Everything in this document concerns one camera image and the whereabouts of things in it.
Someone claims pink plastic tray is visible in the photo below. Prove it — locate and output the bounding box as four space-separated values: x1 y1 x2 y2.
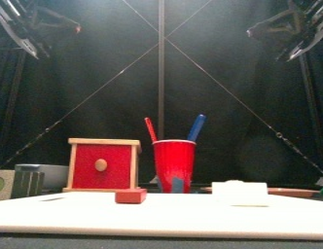
201 187 321 198

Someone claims white block with green circle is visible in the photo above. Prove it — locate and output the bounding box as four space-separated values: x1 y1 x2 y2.
0 168 16 201

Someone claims blue plastic utensil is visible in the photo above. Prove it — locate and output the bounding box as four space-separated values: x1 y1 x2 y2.
186 114 207 143

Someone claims red plastic utensil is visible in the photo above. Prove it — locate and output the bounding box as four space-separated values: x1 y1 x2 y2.
143 117 159 143

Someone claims white toy rice block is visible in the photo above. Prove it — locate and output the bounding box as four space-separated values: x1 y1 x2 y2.
210 179 269 207

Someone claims blue tape piece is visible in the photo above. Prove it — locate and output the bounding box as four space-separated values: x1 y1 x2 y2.
169 176 186 195

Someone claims red striped toy salmon slice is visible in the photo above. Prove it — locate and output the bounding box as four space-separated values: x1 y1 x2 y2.
115 188 149 205

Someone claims red plastic cup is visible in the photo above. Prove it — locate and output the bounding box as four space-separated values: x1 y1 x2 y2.
151 139 198 195

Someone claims wooden box with red panel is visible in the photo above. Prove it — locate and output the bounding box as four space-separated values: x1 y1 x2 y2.
62 137 143 194

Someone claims thin diagonal brace wire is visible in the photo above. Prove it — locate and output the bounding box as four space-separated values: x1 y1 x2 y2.
0 0 213 170
122 0 323 177

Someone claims vertical metal frame pole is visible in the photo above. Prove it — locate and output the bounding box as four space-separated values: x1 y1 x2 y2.
158 0 166 131

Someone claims white plastic cutting board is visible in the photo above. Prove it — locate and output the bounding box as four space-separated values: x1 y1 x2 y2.
0 192 323 241

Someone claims grey container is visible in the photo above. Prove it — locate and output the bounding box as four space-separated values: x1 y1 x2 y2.
13 163 70 191

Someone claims dark green striped box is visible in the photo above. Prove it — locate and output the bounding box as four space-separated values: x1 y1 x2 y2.
11 170 46 199

